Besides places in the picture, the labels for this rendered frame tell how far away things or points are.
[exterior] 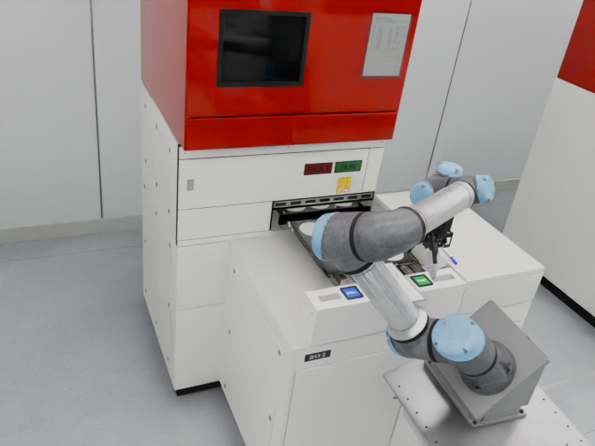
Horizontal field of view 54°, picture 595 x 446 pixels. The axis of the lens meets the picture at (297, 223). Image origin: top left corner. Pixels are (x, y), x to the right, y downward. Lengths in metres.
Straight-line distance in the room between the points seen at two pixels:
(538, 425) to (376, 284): 0.65
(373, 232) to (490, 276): 0.87
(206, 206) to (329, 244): 0.88
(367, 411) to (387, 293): 0.79
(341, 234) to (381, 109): 0.96
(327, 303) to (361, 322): 0.15
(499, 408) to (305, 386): 0.59
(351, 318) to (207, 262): 0.70
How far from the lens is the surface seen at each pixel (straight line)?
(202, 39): 1.87
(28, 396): 2.86
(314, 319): 1.76
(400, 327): 1.58
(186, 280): 2.31
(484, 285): 2.09
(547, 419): 1.87
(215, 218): 2.19
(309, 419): 2.08
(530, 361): 1.72
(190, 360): 2.59
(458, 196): 1.51
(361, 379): 2.05
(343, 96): 2.12
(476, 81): 4.57
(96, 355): 2.99
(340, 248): 1.34
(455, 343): 1.55
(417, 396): 1.77
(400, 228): 1.30
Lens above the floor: 2.03
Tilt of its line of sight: 30 degrees down
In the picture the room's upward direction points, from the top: 8 degrees clockwise
